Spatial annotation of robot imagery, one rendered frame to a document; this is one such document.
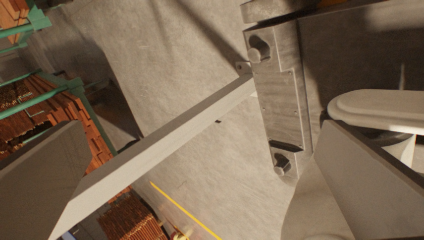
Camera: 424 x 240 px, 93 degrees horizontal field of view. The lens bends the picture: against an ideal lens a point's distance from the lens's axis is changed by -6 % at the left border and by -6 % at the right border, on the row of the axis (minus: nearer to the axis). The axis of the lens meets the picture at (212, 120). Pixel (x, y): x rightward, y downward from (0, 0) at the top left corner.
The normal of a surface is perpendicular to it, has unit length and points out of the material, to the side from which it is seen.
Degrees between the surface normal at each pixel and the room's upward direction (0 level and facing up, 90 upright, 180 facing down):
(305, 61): 0
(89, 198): 90
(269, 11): 19
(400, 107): 90
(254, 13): 7
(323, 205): 110
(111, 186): 90
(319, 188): 90
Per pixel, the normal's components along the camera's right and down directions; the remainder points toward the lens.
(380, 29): -0.69, 0.50
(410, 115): -0.69, -0.25
